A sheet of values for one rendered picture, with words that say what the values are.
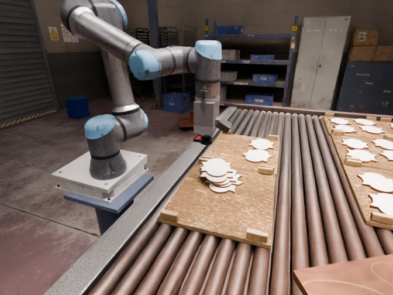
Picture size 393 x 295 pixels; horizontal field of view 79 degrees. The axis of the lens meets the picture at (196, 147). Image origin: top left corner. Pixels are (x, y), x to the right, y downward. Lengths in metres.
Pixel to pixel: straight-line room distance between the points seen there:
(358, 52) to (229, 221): 5.29
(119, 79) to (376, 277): 0.95
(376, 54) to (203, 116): 5.30
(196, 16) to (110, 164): 5.79
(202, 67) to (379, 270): 0.61
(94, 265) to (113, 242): 0.08
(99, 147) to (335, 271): 0.82
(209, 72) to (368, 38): 5.23
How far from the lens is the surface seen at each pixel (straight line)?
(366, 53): 5.85
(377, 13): 6.29
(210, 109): 0.72
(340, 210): 0.99
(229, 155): 1.19
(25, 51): 5.94
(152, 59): 0.66
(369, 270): 0.62
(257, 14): 6.19
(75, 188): 1.11
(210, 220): 0.78
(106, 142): 0.97
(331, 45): 5.60
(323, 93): 5.69
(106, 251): 0.76
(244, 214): 0.82
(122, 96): 1.02
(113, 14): 1.02
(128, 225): 0.82
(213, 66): 0.71
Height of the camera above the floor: 1.45
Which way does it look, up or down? 24 degrees down
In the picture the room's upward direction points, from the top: straight up
